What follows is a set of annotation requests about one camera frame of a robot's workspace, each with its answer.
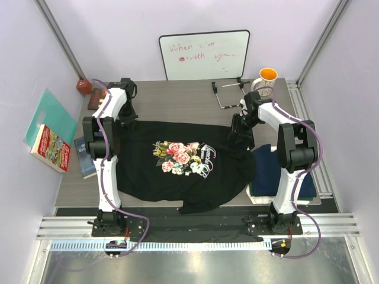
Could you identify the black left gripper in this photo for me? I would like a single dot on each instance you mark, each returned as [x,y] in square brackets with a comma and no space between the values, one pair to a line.
[131,119]

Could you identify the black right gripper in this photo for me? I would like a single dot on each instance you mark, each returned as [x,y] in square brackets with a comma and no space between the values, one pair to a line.
[244,135]

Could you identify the orange brown cover book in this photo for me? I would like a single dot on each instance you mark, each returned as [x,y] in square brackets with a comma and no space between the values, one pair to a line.
[96,99]

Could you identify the black t shirt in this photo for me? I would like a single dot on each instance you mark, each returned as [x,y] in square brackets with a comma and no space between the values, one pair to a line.
[197,164]

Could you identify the blue cover book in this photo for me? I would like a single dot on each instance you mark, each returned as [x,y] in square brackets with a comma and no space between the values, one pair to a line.
[86,163]

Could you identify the white mug orange inside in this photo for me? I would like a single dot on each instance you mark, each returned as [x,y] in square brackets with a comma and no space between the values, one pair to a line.
[265,82]

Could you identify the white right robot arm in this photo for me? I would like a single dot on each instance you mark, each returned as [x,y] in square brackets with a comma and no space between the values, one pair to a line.
[298,151]

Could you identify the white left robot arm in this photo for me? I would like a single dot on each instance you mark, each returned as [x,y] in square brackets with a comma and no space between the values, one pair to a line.
[103,146]

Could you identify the navy folded t shirt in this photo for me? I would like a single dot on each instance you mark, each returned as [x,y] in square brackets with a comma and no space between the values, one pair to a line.
[268,171]

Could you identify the red brown die block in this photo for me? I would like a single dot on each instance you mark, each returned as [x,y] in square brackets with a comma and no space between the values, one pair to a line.
[84,87]

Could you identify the white folded t shirt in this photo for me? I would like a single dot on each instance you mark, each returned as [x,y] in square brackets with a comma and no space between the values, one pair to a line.
[266,200]

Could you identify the teal plastic cutting board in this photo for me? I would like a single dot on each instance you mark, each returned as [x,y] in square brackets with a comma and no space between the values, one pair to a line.
[51,113]

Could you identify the small whiteboard with red writing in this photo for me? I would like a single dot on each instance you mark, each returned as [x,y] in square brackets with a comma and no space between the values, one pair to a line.
[204,56]

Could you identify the red white cover book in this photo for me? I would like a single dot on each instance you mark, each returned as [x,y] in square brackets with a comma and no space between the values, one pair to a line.
[50,149]

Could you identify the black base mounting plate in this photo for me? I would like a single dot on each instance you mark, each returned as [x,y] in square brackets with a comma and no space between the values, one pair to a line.
[242,220]

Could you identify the black wire book stand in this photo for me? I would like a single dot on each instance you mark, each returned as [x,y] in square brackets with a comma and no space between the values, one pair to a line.
[229,90]

